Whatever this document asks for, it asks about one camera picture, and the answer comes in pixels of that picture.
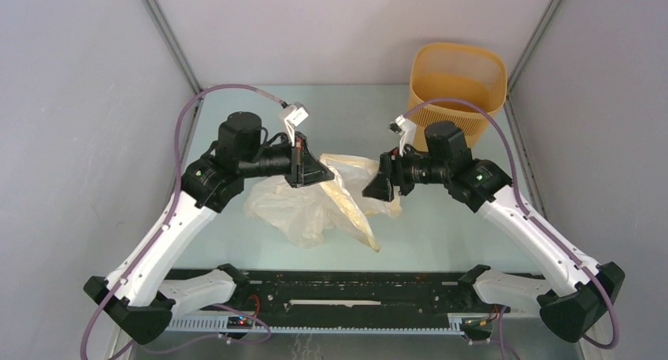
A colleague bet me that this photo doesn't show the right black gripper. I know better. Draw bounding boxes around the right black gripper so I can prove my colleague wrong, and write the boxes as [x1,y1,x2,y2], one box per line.
[362,142,449,202]

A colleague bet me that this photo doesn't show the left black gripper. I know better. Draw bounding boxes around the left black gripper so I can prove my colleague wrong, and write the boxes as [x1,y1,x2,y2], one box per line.
[240,131,334,188]

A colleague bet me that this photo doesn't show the translucent white yellow trash bag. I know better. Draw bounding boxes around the translucent white yellow trash bag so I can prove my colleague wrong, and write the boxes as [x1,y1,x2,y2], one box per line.
[244,154,403,252]

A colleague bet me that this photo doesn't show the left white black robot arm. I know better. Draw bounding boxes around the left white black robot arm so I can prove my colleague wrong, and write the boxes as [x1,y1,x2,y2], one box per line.
[84,105,334,344]

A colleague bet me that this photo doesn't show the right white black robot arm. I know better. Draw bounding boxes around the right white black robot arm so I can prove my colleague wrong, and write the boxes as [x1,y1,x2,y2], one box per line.
[362,117,625,343]

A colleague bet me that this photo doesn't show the orange plastic trash bin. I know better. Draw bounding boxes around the orange plastic trash bin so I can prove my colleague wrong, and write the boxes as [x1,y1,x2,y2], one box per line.
[408,43,507,151]

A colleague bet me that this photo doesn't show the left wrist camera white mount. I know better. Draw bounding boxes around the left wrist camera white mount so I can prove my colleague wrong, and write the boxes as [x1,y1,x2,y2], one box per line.
[279,102,310,145]

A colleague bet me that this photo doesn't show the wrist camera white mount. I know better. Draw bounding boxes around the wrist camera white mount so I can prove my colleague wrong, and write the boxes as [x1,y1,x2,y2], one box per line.
[279,102,310,145]
[388,114,417,156]

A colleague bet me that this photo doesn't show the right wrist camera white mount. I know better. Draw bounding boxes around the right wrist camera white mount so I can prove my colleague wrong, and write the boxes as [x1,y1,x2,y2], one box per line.
[388,114,417,156]

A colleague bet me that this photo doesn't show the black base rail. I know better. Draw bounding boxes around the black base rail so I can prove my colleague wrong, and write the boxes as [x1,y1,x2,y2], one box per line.
[156,267,528,332]

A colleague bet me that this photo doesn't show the white slotted cable duct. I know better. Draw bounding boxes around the white slotted cable duct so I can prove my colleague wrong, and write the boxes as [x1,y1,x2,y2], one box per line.
[165,314,473,336]

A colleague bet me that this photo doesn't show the left aluminium corner post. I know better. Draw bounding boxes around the left aluminium corner post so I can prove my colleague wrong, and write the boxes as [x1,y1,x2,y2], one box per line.
[142,0,202,94]

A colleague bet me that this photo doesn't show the aluminium corner post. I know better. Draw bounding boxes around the aluminium corner post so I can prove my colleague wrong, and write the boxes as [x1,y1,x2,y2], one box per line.
[142,0,202,94]
[507,0,565,95]

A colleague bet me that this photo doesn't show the right aluminium corner post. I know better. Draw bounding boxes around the right aluminium corner post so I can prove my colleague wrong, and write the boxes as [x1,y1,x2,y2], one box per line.
[507,0,565,95]

